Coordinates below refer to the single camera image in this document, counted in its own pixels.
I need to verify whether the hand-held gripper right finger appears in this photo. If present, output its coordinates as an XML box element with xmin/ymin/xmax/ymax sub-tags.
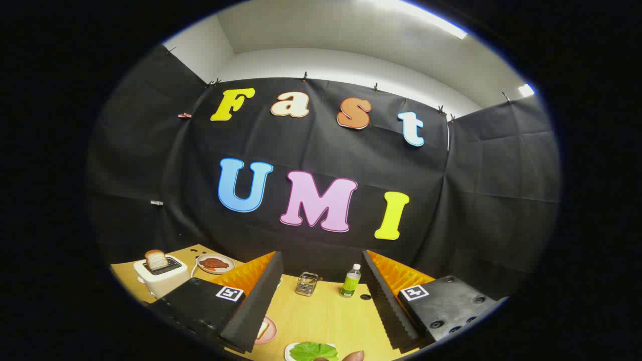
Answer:
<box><xmin>361</xmin><ymin>250</ymin><xmax>508</xmax><ymax>351</ymax></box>

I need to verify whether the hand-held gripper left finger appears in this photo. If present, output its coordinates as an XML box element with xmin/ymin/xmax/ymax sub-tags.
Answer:
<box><xmin>145</xmin><ymin>251</ymin><xmax>284</xmax><ymax>354</ymax></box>

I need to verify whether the green lettuce leaf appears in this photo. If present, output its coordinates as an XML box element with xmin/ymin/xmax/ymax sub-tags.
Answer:
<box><xmin>289</xmin><ymin>341</ymin><xmax>340</xmax><ymax>361</ymax></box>

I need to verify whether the pink round plate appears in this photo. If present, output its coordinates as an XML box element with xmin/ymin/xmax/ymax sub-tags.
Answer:
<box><xmin>253</xmin><ymin>315</ymin><xmax>278</xmax><ymax>344</ymax></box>

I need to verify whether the green label plastic bottle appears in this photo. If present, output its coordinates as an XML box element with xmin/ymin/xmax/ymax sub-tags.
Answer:
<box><xmin>341</xmin><ymin>264</ymin><xmax>362</xmax><ymax>298</ymax></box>

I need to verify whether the grey oval plate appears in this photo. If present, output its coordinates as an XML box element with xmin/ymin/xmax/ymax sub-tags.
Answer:
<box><xmin>196</xmin><ymin>253</ymin><xmax>235</xmax><ymax>275</ymax></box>

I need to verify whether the white rectangular plate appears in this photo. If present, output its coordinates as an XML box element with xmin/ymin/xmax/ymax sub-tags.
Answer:
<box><xmin>284</xmin><ymin>342</ymin><xmax>338</xmax><ymax>361</ymax></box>

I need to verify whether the white toaster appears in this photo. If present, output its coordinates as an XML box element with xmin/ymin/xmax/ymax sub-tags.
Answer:
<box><xmin>133</xmin><ymin>256</ymin><xmax>190</xmax><ymax>300</ymax></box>

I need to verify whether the black backdrop cloth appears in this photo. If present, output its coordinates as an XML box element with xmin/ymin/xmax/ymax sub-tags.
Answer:
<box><xmin>85</xmin><ymin>44</ymin><xmax>561</xmax><ymax>301</ymax></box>

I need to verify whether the metal wire rack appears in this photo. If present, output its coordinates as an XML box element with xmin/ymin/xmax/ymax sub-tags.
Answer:
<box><xmin>295</xmin><ymin>272</ymin><xmax>319</xmax><ymax>297</ymax></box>

